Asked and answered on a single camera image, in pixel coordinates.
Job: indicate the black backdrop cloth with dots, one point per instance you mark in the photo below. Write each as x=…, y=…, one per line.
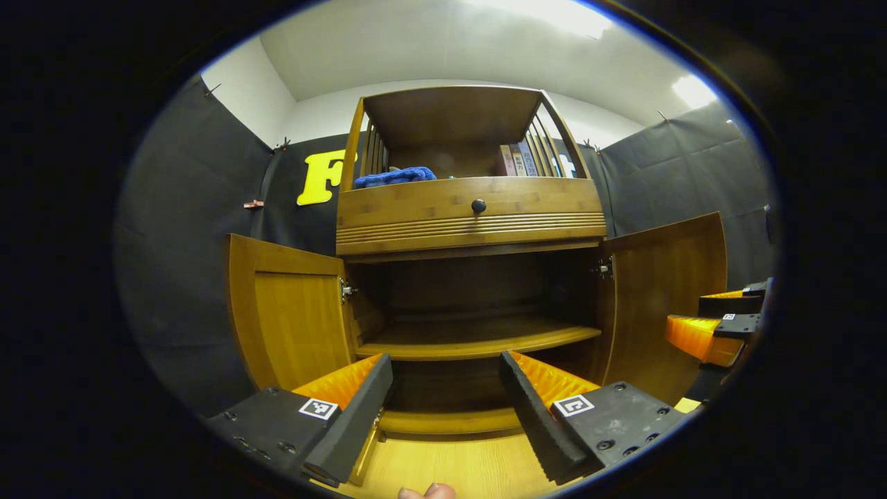
x=180, y=277

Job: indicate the wooden shoe cabinet door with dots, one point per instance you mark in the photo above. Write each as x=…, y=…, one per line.
x=291, y=326
x=665, y=298

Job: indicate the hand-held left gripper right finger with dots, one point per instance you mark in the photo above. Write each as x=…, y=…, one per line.
x=532, y=423

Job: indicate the wooden ribbed drawer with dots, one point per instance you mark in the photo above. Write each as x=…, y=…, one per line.
x=416, y=201

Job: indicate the wooden inner shelf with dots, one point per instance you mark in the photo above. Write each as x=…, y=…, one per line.
x=478, y=343

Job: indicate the black round drawer knob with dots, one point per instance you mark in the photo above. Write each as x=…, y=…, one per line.
x=479, y=206

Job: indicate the metal door hinge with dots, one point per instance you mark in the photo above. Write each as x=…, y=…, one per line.
x=346, y=291
x=603, y=268

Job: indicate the small ceiling light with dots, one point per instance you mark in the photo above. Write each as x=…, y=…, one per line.
x=693, y=91

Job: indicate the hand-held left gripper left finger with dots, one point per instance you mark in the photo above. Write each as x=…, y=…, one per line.
x=357, y=423

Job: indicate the white and dark book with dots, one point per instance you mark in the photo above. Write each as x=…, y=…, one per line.
x=518, y=161

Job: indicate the pink book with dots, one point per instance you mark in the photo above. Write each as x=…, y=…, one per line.
x=506, y=161

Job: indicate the blue folded towel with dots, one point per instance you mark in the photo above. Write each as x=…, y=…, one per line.
x=395, y=177

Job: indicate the wooden double-door shoe cabinet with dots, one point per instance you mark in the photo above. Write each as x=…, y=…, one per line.
x=450, y=111

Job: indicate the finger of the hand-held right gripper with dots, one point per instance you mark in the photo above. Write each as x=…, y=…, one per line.
x=727, y=306
x=700, y=336

